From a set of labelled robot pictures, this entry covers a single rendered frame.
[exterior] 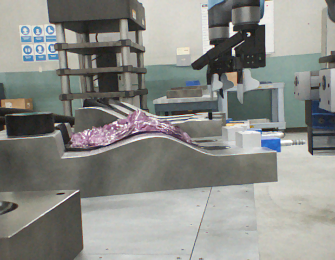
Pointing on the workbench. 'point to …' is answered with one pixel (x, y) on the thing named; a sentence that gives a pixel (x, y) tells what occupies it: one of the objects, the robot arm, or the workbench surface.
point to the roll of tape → (29, 123)
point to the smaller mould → (38, 225)
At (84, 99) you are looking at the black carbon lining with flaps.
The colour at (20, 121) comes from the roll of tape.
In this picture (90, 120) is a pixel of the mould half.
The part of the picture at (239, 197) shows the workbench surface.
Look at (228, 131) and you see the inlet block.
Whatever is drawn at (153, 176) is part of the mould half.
